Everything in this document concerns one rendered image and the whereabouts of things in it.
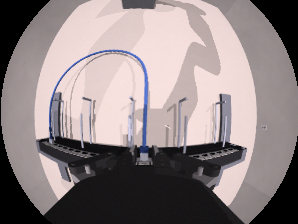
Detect dark grey rack frame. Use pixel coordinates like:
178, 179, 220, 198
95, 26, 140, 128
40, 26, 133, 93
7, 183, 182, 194
36, 92, 247, 187

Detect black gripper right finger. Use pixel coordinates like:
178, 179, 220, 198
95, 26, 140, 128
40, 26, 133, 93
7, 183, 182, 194
152, 145, 221, 190

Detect grey ethernet plug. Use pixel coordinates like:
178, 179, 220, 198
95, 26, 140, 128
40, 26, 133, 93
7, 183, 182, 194
140, 146, 149, 161

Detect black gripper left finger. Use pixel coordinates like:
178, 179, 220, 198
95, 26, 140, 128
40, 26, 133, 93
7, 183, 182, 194
68, 145, 137, 185

